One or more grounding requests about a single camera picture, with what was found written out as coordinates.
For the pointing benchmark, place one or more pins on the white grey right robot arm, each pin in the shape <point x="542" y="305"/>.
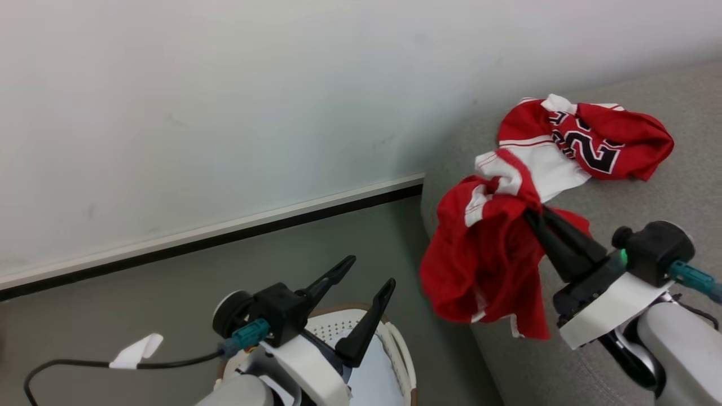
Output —
<point x="682" y="355"/>

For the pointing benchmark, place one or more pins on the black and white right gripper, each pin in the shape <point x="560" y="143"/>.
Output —
<point x="609" y="304"/>

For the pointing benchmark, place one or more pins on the grey fabric sofa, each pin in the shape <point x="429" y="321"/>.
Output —
<point x="694" y="186"/>

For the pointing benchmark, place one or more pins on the white and black baseboard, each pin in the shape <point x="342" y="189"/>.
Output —
<point x="225" y="234"/>

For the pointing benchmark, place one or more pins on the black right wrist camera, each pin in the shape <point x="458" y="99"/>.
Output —
<point x="657" y="251"/>

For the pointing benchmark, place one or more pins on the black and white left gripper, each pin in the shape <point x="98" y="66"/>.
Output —
<point x="299" y="355"/>

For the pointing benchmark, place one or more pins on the white perforated laundry basket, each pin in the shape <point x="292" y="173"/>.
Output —
<point x="375" y="372"/>

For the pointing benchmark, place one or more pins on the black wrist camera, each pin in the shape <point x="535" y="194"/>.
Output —
<point x="231" y="313"/>
<point x="657" y="251"/>

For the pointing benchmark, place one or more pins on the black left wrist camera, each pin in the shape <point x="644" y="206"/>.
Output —
<point x="231" y="313"/>

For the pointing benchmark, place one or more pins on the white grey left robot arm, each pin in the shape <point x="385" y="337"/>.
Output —
<point x="237" y="392"/>

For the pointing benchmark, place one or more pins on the red and white jersey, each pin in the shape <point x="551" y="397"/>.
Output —
<point x="485" y="265"/>

